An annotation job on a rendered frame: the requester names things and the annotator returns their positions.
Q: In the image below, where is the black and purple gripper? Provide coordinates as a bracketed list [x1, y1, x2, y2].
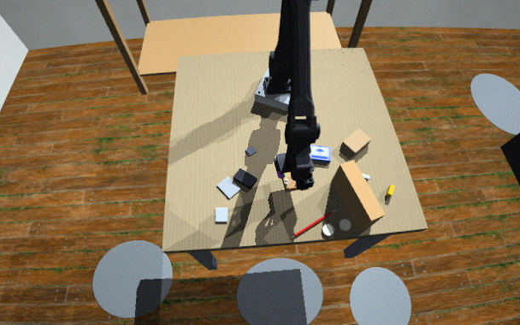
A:
[274, 153, 315, 179]

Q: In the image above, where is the small yellow block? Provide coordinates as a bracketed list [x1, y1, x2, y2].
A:
[386, 185, 394, 198]

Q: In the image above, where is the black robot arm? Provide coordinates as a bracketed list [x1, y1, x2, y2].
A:
[264, 0, 321, 191]

